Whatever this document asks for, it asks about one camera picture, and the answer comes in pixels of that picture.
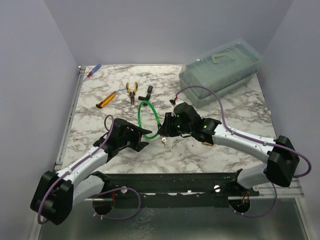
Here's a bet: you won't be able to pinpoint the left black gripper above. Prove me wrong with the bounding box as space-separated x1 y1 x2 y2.
118 123 152 152

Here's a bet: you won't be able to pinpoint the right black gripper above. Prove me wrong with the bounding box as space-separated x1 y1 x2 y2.
158 112 193 138

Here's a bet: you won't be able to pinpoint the green cable lock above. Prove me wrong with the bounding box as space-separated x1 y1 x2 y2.
137 100 161 128

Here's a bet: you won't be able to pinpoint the silver padlock keys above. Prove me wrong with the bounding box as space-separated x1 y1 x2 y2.
171 139 181 149

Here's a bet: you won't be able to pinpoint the brass padlock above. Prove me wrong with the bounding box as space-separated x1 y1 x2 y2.
202 142 213 147

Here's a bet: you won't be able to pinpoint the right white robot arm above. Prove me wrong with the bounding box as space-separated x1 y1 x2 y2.
157 102 300 196

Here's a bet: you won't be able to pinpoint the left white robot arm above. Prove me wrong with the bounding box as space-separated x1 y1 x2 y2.
30 118 151 225

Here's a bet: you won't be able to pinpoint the black T-shaped tool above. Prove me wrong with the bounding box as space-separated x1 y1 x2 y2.
138 85 154 102

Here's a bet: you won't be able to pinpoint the yellow utility knife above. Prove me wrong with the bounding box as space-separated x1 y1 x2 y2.
95 91 116 109

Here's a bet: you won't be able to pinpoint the translucent green plastic toolbox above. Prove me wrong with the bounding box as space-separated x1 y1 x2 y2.
178 39 263 109

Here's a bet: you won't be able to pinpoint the blue red screwdriver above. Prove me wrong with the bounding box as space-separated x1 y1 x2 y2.
86 64 102 78

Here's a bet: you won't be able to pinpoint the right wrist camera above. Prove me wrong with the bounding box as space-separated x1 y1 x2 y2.
169 96 178 106

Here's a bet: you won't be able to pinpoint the yellow handled pliers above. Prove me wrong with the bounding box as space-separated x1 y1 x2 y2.
126 82 138 105

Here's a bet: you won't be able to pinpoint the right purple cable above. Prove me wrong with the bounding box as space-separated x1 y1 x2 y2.
174 86 313 178

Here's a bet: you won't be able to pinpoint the purple cable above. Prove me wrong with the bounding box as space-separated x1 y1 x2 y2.
174 86 313 178
37 114 116 225

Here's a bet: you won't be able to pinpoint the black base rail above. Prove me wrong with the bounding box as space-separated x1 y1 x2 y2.
49 171 291 210

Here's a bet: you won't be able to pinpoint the aluminium frame rail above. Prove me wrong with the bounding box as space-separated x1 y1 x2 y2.
45 65 87 173

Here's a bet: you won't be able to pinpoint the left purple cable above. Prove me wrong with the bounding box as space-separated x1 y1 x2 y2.
37 114 116 225

